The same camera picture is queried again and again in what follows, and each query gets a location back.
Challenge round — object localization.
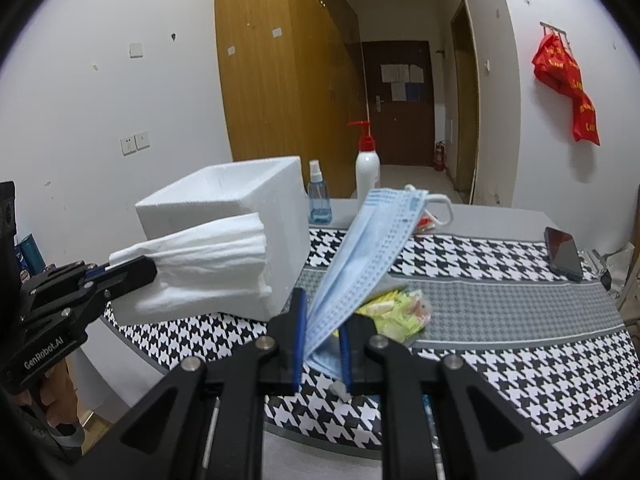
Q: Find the blue surgical face mask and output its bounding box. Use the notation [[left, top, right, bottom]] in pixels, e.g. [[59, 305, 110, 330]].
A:
[[304, 188, 454, 384]]

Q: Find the white tissue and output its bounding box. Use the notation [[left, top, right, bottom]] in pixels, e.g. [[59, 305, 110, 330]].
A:
[[108, 212, 272, 326]]

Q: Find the left hand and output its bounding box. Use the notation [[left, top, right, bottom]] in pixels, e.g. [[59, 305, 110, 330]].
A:
[[8, 360, 84, 456]]

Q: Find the yellow green plastic bag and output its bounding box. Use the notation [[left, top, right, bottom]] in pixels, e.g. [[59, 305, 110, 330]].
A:
[[356, 289, 433, 344]]

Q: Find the blue spray bottle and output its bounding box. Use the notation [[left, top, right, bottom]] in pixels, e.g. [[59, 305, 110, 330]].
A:
[[307, 159, 333, 226]]

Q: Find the red snack packet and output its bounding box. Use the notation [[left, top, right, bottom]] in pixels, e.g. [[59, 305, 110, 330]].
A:
[[413, 211, 442, 235]]

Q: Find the white styrofoam box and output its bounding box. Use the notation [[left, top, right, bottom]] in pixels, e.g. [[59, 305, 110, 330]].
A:
[[110, 156, 310, 324]]

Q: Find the white red pump bottle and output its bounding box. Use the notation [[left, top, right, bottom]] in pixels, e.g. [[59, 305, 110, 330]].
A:
[[347, 120, 380, 203]]

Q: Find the red fire extinguisher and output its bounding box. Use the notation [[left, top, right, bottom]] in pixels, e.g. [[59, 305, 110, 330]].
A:
[[434, 141, 446, 171]]

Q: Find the black smartphone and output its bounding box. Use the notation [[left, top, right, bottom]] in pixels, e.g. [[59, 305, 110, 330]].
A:
[[544, 226, 584, 282]]

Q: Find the houndstooth table mat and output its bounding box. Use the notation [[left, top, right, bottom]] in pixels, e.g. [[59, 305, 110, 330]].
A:
[[103, 228, 639, 455]]

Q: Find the dark brown entrance door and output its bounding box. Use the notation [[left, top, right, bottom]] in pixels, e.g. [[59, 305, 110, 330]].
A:
[[362, 40, 435, 167]]

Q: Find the wooden wardrobe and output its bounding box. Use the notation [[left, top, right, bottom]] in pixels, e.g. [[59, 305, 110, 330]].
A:
[[215, 0, 367, 198]]

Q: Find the red hanging bag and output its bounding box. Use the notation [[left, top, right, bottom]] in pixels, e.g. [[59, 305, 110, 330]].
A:
[[532, 30, 600, 146]]

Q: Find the white wall socket pair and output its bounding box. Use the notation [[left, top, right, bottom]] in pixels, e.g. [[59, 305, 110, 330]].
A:
[[120, 131, 151, 156]]

